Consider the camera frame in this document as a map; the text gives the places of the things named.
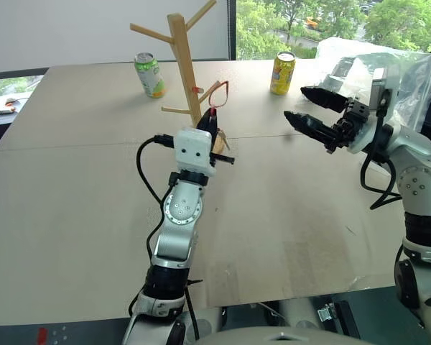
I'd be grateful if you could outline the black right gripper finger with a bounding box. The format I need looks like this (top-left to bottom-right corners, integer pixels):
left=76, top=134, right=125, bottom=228
left=283, top=110, right=338, bottom=144
left=300, top=86, right=353, bottom=112

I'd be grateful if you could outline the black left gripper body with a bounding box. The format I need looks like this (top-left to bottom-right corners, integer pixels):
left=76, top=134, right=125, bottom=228
left=210, top=151, right=236, bottom=167

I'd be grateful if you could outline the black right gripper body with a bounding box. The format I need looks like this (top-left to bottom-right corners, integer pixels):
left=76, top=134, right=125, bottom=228
left=324, top=96, right=371, bottom=155

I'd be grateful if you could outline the wooden tree stand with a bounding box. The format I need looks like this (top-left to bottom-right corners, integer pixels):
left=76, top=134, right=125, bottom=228
left=129, top=0, right=231, bottom=154

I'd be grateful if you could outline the yellow drink can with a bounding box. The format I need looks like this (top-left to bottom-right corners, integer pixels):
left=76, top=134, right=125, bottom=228
left=269, top=50, right=297, bottom=96

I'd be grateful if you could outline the green drink can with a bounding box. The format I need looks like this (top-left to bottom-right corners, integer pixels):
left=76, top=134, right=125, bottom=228
left=134, top=52, right=166, bottom=98

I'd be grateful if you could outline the clear plastic bag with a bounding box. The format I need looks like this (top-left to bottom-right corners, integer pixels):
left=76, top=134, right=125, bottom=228
left=314, top=35, right=431, bottom=132

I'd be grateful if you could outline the silver metal buckle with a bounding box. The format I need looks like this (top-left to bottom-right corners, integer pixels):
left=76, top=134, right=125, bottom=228
left=318, top=303, right=337, bottom=323

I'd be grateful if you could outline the grey robot torso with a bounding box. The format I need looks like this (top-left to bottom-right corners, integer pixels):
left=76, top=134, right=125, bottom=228
left=181, top=298, right=378, bottom=345

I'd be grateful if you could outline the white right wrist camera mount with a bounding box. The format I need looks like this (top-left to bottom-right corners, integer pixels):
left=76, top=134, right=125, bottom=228
left=346, top=66, right=405, bottom=155

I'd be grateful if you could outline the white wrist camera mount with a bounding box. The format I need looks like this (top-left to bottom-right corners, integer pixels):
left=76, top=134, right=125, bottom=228
left=174, top=126, right=216, bottom=178
left=346, top=66, right=405, bottom=155

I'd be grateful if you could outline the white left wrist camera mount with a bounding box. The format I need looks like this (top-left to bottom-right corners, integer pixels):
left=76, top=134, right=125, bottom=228
left=174, top=126, right=216, bottom=178

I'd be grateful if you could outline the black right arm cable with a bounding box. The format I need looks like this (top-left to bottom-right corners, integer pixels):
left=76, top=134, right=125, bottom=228
left=359, top=89, right=403, bottom=211

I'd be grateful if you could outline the dark window frame post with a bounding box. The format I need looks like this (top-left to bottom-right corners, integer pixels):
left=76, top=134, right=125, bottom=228
left=226, top=0, right=237, bottom=61

